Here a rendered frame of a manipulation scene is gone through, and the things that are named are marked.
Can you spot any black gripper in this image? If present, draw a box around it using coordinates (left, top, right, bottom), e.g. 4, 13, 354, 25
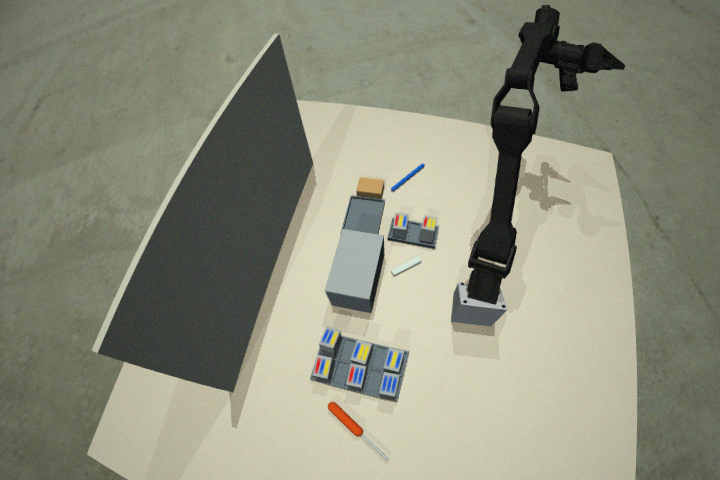
552, 40, 625, 74

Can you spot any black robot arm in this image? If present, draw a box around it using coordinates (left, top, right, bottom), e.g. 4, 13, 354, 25
467, 5, 580, 305

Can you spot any blue rod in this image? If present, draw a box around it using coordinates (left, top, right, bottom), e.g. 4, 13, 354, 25
391, 163, 424, 191

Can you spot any orange-handled screwdriver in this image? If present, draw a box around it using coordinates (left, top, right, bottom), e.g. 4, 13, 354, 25
328, 402, 389, 461

